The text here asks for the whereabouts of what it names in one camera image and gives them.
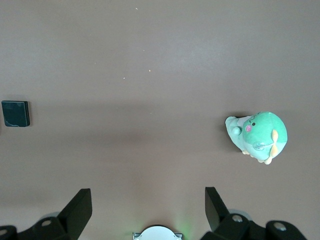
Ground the black phone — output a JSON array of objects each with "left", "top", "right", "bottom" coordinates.
[{"left": 1, "top": 100, "right": 31, "bottom": 128}]

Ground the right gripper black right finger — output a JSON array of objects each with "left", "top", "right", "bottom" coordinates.
[{"left": 201, "top": 186, "right": 308, "bottom": 240}]

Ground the green dinosaur plush toy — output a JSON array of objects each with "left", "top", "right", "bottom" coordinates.
[{"left": 224, "top": 111, "right": 288, "bottom": 166}]

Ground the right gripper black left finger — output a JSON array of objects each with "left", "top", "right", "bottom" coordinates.
[{"left": 0, "top": 188, "right": 93, "bottom": 240}]

